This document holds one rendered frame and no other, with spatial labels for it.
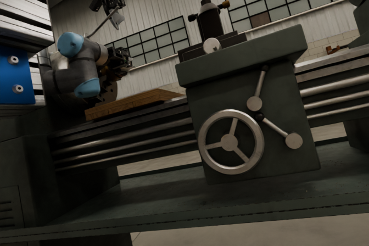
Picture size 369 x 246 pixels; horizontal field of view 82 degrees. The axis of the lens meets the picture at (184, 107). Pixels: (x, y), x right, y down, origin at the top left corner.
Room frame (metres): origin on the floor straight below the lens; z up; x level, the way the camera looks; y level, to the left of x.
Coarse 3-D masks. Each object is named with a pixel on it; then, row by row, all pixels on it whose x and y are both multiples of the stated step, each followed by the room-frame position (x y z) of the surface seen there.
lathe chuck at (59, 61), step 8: (56, 56) 0.84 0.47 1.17; (56, 64) 0.82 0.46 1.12; (64, 64) 0.80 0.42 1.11; (112, 88) 1.05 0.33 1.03; (64, 96) 0.84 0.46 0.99; (72, 96) 0.84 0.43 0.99; (104, 96) 0.98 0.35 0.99; (112, 96) 1.03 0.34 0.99; (72, 104) 0.87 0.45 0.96; (80, 104) 0.87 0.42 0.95; (96, 104) 0.91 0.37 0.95; (80, 112) 0.92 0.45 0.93
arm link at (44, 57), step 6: (42, 54) 0.59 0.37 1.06; (48, 54) 0.62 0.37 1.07; (42, 60) 0.59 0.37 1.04; (48, 60) 0.61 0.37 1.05; (42, 66) 0.59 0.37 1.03; (48, 66) 0.61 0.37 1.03; (42, 72) 0.59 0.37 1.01; (48, 72) 0.59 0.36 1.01; (54, 72) 0.60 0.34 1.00; (42, 78) 0.58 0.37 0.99; (48, 78) 0.59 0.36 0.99; (54, 78) 0.59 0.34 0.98; (48, 84) 0.59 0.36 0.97; (54, 84) 0.59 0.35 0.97; (48, 90) 0.60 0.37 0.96; (54, 90) 0.60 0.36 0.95; (48, 96) 0.62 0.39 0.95
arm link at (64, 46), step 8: (64, 32) 0.60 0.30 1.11; (72, 32) 0.61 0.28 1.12; (64, 40) 0.59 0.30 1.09; (72, 40) 0.58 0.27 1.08; (80, 40) 0.60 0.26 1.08; (88, 40) 0.64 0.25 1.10; (64, 48) 0.59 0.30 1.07; (72, 48) 0.59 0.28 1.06; (80, 48) 0.60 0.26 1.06; (88, 48) 0.63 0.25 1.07; (96, 48) 0.66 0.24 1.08; (64, 56) 0.62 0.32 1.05; (72, 56) 0.61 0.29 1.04; (80, 56) 0.61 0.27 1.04; (88, 56) 0.62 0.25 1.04; (96, 56) 0.67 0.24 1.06
